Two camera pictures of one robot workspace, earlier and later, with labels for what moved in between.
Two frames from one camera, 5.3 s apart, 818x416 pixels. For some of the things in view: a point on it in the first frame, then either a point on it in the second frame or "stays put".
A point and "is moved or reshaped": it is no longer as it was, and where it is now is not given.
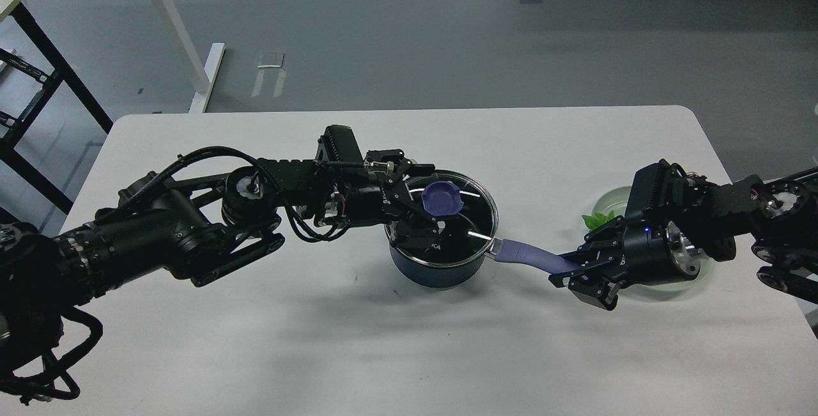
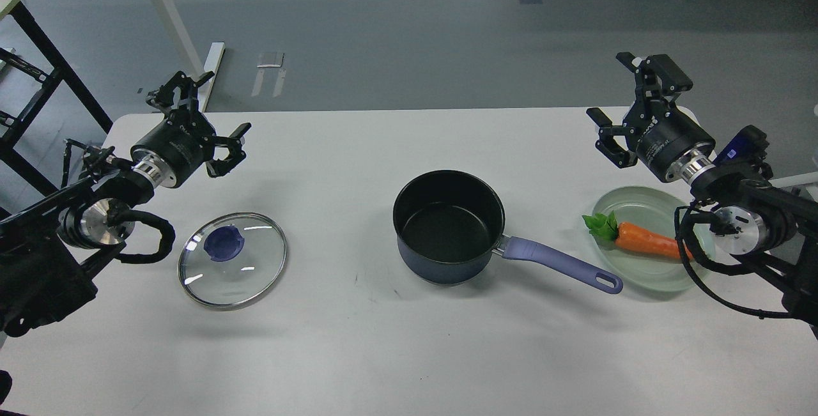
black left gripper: x=374 y=195 → x=173 y=152
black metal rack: x=12 y=6 stays put
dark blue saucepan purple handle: x=551 y=259 stays put
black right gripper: x=652 y=254 → x=668 y=140
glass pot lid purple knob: x=441 y=198 is moved or reshaped
